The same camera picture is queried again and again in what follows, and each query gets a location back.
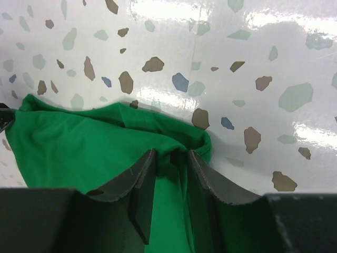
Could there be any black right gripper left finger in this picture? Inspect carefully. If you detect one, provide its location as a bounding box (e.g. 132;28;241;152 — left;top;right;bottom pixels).
1;149;156;252

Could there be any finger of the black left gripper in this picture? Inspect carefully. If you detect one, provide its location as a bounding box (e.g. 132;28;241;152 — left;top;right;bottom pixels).
0;103;15;133

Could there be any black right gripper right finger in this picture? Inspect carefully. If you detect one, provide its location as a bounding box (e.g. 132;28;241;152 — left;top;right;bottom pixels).
188;151;336;252

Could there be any green t shirt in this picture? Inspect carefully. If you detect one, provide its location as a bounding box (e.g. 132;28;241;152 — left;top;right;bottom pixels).
6;95;212;252

